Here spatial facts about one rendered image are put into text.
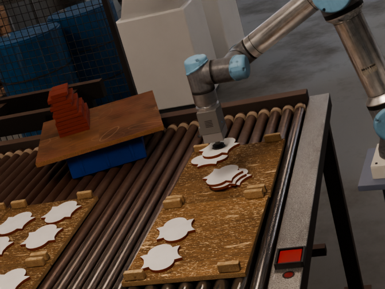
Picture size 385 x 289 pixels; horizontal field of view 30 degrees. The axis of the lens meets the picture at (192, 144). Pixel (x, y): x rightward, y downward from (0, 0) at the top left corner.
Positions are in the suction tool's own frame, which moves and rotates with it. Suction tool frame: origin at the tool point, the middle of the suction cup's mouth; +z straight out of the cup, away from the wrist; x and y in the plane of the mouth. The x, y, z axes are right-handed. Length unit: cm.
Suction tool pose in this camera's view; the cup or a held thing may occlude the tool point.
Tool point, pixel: (219, 150)
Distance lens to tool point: 231.4
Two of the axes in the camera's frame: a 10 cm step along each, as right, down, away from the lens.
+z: 2.6, 9.0, 3.6
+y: -2.0, 4.1, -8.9
